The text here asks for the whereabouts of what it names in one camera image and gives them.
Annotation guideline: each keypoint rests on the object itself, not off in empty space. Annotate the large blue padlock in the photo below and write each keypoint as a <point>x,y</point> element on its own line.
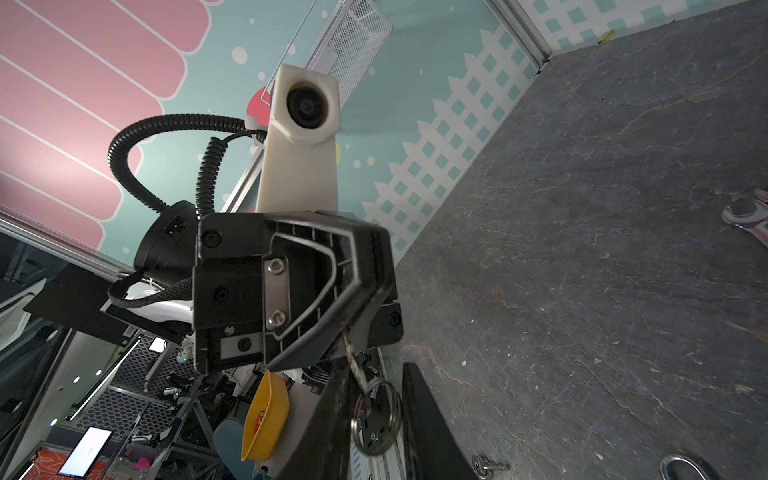
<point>679,466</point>

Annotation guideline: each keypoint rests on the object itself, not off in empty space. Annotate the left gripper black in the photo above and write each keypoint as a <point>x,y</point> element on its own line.
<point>289,289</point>

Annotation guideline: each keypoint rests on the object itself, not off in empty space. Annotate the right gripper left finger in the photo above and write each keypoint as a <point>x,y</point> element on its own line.
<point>324,449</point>

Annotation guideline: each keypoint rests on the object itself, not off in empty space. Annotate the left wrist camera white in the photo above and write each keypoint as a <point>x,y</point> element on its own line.
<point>299,168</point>

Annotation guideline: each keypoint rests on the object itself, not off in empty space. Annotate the white wire mesh basket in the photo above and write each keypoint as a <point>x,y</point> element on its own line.
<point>351,39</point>

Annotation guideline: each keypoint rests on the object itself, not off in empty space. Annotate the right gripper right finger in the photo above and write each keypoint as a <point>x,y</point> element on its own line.
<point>430,449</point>

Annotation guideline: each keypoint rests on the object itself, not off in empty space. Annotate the yellow bowl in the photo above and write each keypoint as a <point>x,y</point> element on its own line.
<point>266,418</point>

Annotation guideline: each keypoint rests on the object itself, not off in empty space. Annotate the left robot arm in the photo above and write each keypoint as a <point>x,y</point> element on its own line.
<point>164,261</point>

